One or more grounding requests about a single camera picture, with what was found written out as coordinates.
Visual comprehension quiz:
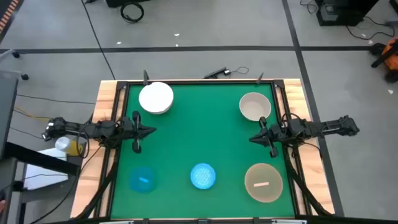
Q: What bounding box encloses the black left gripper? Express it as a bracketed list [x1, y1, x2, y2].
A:
[121, 110, 157, 154]

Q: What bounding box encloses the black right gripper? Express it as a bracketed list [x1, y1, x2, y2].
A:
[249, 116, 292, 159]

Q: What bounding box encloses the beige bowl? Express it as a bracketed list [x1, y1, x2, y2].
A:
[239, 91, 272, 122]

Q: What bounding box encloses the blue translucent plate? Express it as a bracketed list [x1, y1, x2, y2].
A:
[129, 166, 156, 194]

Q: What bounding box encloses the white bowl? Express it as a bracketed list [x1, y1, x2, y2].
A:
[138, 82, 174, 115]

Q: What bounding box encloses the wide tan bowl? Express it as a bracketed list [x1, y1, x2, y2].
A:
[244, 162, 284, 203]

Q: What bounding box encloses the green table mat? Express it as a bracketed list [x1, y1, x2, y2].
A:
[110, 83, 295, 219]

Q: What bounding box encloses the light blue patterned bowl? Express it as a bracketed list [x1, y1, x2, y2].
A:
[190, 162, 217, 190]

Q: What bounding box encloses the clear bottle yellow liquid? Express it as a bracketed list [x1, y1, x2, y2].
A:
[55, 136, 84, 156]

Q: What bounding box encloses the black power strip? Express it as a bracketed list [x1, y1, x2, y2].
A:
[203, 67, 227, 80]

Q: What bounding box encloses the white paper sheet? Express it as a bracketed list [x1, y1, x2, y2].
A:
[23, 148, 69, 190]

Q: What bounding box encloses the black desk edge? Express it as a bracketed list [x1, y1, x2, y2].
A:
[0, 141, 80, 177]

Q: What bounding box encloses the black equipment base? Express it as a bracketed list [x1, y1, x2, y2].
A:
[105, 0, 153, 9]

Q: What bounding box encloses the black equipment box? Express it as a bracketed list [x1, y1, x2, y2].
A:
[315, 0, 380, 27]

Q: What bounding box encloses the orange black machine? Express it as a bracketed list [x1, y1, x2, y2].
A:
[369, 36, 398, 84]

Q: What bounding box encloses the hazard striped floor mat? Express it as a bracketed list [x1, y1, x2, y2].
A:
[0, 0, 25, 43]

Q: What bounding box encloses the black table frame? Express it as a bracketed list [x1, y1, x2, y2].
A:
[74, 79, 335, 224]

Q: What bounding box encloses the thin black cable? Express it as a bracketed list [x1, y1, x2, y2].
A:
[17, 94, 96, 105]

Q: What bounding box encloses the long black floor cable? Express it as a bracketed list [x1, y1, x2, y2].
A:
[80, 0, 116, 81]

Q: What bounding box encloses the coiled black cable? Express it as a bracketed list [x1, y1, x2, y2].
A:
[120, 1, 145, 24]

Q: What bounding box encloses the yellow cable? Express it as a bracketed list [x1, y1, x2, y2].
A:
[14, 105, 52, 121]

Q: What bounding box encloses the black cable by box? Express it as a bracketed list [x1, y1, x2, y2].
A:
[345, 15, 396, 41]

